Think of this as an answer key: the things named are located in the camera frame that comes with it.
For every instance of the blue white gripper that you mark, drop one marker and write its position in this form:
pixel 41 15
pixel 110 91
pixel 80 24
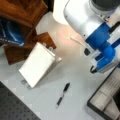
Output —
pixel 105 44

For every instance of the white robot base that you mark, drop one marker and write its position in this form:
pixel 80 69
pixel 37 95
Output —
pixel 58 9

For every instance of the blue book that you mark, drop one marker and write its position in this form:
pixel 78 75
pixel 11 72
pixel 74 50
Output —
pixel 10 33

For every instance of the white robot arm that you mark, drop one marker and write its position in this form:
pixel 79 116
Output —
pixel 92 20

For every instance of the black pen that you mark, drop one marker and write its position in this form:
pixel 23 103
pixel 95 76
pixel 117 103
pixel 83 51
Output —
pixel 62 95

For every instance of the white book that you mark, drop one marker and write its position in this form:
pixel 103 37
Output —
pixel 37 65

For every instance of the black box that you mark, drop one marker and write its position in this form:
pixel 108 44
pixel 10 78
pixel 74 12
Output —
pixel 104 104

